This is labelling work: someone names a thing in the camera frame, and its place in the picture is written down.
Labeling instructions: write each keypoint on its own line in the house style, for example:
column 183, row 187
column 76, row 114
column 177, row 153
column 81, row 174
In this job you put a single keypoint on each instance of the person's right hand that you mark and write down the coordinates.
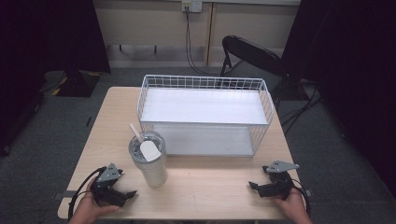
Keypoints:
column 292, row 208

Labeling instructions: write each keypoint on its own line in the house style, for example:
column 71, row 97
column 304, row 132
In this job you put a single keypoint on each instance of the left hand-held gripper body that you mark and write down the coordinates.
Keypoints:
column 108, row 175

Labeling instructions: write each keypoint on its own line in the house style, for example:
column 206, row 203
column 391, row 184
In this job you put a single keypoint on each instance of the black curtain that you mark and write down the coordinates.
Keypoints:
column 348, row 77
column 46, row 46

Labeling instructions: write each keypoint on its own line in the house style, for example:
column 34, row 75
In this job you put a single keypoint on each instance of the small black floor object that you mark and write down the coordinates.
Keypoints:
column 88, row 121

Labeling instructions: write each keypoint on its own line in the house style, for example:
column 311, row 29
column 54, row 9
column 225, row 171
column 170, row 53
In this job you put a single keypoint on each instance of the white tumbler cup with lid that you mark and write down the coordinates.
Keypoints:
column 151, row 161

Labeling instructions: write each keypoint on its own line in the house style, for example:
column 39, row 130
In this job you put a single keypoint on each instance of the white wall outlet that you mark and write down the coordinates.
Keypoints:
column 191, row 5

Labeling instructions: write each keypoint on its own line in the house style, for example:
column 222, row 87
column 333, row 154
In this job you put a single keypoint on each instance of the white straw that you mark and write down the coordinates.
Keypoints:
column 136, row 130

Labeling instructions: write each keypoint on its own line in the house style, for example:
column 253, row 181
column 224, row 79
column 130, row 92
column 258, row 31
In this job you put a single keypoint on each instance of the grey table bracket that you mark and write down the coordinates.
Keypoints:
column 308, row 193
column 63, row 195

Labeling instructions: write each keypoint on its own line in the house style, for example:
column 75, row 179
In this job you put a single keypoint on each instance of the stand base with striped tape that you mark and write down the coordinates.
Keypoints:
column 73, row 84

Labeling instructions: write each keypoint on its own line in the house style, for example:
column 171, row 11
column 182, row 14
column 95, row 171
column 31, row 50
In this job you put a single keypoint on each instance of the person's left hand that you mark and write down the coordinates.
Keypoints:
column 90, row 210

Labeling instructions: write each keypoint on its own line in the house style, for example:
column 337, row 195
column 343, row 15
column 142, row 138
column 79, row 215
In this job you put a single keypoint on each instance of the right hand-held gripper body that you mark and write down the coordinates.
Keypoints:
column 280, row 183

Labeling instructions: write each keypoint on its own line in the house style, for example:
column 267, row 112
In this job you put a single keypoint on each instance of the black folding chair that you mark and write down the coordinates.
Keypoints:
column 249, row 54

